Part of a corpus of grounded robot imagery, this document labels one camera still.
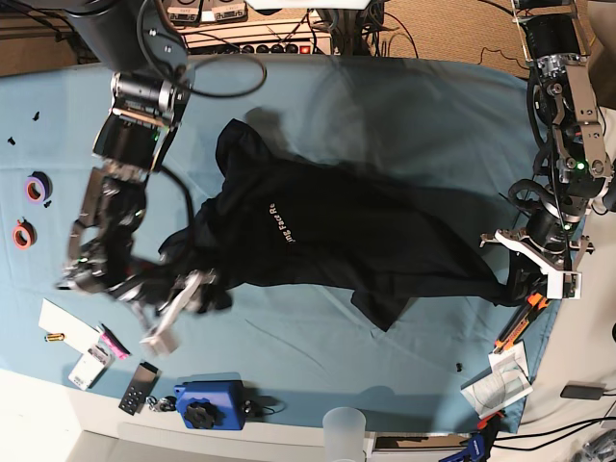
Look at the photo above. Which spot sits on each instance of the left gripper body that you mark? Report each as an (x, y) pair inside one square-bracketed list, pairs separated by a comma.
[(545, 244)]

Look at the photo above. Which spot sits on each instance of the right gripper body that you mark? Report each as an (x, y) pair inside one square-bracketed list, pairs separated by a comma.
[(147, 284)]

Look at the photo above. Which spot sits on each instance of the black t-shirt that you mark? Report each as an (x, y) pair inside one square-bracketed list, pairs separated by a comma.
[(280, 222)]

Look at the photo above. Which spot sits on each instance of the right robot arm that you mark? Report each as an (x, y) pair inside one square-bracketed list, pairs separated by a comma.
[(150, 91)]

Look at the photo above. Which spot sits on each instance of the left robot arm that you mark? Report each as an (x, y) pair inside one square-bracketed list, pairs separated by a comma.
[(572, 172)]

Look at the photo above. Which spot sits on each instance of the orange black utility knife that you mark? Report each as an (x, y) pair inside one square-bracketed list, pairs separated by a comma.
[(524, 316)]

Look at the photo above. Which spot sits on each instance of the pink marker pen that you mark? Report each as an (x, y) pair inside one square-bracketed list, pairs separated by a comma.
[(113, 343)]

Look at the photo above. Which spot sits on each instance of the teal table cloth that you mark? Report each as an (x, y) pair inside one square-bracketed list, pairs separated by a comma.
[(459, 130)]

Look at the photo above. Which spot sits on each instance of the white paper sheet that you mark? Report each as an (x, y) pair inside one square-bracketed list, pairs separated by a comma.
[(77, 334)]

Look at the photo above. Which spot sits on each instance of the black remote control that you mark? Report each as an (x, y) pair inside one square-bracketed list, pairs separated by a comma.
[(139, 388)]

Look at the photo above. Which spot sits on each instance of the white packet with label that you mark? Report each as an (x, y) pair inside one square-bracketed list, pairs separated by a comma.
[(90, 366)]

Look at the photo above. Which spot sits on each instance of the blue plastic box device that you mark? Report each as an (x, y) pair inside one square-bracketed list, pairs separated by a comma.
[(211, 405)]

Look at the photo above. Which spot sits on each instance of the black small adapter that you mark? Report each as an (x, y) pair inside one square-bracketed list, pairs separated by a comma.
[(582, 392)]

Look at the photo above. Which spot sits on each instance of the red tape roll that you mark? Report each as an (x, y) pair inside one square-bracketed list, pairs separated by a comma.
[(24, 234)]

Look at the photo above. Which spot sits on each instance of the purple tape roll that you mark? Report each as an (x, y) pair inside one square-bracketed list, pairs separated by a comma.
[(38, 187)]

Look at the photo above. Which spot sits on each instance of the blue bar clamp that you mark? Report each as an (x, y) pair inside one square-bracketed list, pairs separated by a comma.
[(478, 447)]

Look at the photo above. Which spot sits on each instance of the translucent plastic cup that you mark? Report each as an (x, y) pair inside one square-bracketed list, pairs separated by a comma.
[(343, 434)]

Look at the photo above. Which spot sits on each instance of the black power strip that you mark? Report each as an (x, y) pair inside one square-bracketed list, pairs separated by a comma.
[(252, 48)]

